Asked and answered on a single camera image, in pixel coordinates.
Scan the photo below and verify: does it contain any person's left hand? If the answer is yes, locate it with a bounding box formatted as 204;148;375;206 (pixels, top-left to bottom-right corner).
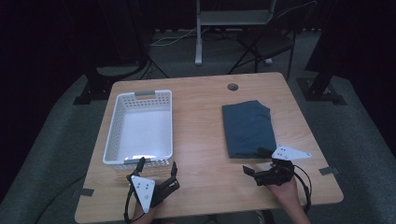
133;201;157;224

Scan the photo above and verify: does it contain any white perforated plastic basket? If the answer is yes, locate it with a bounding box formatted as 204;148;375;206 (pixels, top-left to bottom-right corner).
102;89;174;180

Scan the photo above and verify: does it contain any black stand base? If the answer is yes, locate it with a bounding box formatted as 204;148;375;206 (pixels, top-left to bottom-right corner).
296;0;347;106
73;60;148;105

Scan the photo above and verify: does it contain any person's right hand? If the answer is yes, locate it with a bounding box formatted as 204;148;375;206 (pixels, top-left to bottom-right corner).
266;176;302;208

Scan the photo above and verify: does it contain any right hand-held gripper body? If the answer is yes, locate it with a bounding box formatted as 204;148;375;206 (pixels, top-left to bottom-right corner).
253;143;313;188

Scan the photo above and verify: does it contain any white-legged desk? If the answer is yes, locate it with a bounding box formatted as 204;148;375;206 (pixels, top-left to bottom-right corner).
194;0;277;66

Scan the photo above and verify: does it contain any blue cloth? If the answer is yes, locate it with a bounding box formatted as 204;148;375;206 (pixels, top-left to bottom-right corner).
221;99;278;160

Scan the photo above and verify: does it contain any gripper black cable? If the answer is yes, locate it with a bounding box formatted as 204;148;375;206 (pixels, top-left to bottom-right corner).
123;181;139;224
291;163;313;215

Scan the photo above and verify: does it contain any black floor cable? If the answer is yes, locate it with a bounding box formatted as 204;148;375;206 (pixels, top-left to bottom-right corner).
33;175;86;224

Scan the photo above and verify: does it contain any white floor cable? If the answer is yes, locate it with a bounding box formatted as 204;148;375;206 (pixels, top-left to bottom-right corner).
149;27;209;48

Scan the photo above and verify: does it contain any black folding chair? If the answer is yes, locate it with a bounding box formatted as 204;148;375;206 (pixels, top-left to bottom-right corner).
228;1;318;80

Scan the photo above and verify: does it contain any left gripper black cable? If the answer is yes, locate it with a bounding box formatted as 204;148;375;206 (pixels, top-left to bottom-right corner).
123;181;139;224

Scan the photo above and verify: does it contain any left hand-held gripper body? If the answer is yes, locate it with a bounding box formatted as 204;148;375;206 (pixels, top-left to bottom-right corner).
126;169;181;215

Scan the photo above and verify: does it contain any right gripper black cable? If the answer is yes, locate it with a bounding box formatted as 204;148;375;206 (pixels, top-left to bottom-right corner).
291;163;313;215

